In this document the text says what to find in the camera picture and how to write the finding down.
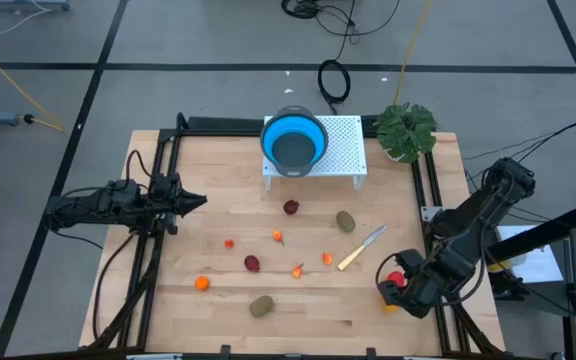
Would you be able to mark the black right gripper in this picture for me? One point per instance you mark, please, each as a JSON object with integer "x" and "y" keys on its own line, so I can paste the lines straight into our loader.
{"x": 430, "y": 290}

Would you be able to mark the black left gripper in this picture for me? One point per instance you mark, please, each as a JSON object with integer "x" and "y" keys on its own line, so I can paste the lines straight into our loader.
{"x": 168, "y": 200}

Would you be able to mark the yellow orange fruit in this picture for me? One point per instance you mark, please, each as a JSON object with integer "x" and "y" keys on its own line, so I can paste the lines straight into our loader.
{"x": 391, "y": 308}

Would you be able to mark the red yellow pear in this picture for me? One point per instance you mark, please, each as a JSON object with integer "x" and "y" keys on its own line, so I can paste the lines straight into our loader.
{"x": 229, "y": 243}

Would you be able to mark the orange red peach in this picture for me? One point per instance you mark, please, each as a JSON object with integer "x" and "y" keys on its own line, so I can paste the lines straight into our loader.
{"x": 327, "y": 258}

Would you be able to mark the brown green kiwi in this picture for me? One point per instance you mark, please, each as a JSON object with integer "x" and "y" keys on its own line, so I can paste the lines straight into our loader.
{"x": 261, "y": 306}
{"x": 345, "y": 221}

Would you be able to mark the round orange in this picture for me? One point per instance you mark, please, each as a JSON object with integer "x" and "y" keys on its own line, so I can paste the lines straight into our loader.
{"x": 201, "y": 283}

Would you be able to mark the dark red pomegranate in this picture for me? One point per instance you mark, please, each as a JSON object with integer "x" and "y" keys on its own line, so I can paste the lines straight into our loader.
{"x": 252, "y": 263}
{"x": 291, "y": 207}

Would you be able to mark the blue collapsible bowl grey rim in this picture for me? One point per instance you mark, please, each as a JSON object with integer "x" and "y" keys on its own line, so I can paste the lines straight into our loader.
{"x": 293, "y": 150}

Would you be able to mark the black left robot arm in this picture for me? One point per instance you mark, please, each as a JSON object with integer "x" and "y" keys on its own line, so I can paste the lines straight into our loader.
{"x": 98, "y": 205}

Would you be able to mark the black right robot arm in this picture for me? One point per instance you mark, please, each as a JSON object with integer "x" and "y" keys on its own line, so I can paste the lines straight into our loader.
{"x": 488, "y": 200}

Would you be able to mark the yellow orange pear with stem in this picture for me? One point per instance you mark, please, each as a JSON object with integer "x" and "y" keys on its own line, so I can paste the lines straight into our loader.
{"x": 297, "y": 271}

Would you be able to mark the white box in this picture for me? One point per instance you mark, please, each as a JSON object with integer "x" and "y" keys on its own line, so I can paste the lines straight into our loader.
{"x": 540, "y": 262}

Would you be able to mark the white perforated shelf riser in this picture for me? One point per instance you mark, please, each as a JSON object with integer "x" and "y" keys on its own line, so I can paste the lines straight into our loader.
{"x": 348, "y": 145}

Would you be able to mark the green plant in white pot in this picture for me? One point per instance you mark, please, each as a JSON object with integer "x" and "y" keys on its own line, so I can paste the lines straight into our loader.
{"x": 405, "y": 130}

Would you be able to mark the black diagonal support beam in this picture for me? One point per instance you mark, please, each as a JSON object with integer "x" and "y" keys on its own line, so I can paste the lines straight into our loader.
{"x": 543, "y": 235}

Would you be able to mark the silver metal bracket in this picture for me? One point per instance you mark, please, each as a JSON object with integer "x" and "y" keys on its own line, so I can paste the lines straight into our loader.
{"x": 429, "y": 212}

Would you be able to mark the black metal rig frame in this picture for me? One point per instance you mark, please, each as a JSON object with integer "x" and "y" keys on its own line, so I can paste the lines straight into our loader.
{"x": 218, "y": 125}

